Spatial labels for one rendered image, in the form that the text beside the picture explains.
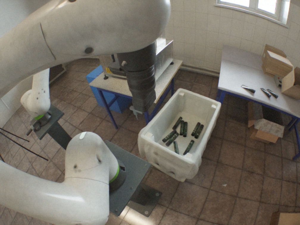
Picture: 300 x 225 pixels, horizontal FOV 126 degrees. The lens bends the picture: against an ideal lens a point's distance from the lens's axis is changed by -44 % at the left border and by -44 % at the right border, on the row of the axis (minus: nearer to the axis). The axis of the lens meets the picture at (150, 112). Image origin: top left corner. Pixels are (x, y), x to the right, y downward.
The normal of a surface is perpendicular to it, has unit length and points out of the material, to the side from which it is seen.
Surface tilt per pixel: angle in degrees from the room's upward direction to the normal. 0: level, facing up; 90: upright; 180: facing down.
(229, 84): 0
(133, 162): 0
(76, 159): 2
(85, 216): 49
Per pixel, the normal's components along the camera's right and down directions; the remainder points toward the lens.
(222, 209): -0.11, -0.67
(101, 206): 0.90, -0.36
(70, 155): -0.34, -0.59
